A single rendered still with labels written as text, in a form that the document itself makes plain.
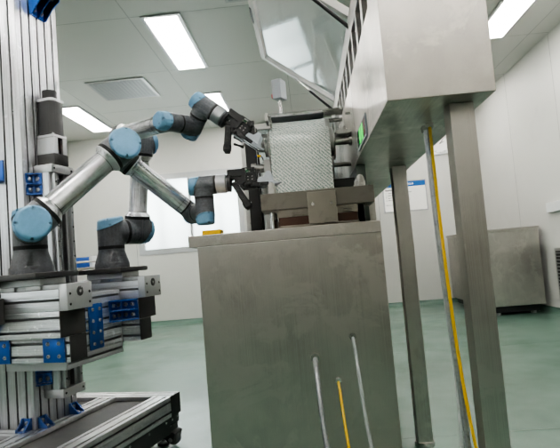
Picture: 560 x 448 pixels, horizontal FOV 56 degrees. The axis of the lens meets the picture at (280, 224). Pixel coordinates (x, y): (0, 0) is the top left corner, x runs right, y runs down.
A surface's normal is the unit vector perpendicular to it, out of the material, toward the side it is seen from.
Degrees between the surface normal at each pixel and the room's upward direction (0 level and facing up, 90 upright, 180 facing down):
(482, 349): 90
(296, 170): 90
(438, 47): 90
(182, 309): 90
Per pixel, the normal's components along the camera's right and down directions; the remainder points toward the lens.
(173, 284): -0.05, -0.06
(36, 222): 0.38, 0.00
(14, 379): -0.28, -0.04
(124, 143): 0.54, -0.18
